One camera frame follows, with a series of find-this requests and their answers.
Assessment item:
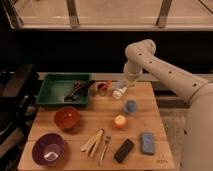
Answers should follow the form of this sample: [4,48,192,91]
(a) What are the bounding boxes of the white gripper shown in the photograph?
[113,75,136,94]

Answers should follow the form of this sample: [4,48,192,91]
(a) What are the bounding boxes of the light blue towel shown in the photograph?
[124,100,137,114]

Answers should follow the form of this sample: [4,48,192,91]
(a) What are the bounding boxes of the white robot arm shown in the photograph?
[123,39,213,171]

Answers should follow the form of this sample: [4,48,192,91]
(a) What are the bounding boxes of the red bowl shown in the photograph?
[54,106,80,130]

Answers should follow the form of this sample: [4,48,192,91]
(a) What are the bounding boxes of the purple bowl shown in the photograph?
[32,133,65,166]

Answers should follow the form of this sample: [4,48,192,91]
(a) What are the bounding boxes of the white cup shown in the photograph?
[112,87,127,100]

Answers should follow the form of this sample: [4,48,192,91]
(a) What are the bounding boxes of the red small object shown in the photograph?
[97,80,112,96]

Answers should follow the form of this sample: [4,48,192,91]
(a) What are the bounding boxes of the orange fruit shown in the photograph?
[114,115,127,129]

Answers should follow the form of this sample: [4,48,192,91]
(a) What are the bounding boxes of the dark utensil in tray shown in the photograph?
[64,80,95,101]

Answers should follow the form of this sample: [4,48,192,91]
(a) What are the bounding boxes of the wooden cutting board table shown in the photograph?
[18,82,175,171]

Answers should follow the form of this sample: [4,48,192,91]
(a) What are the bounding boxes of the metal fork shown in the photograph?
[98,136,111,166]

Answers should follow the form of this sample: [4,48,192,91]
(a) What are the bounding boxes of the blue sponge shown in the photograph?
[140,132,155,155]

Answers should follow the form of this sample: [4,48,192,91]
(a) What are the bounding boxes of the wooden tongs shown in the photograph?
[80,129,104,158]

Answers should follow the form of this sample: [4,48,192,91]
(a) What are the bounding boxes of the green plastic tray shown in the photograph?
[36,73,91,107]

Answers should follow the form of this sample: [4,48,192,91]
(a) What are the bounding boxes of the black rectangular block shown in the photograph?
[114,139,134,163]

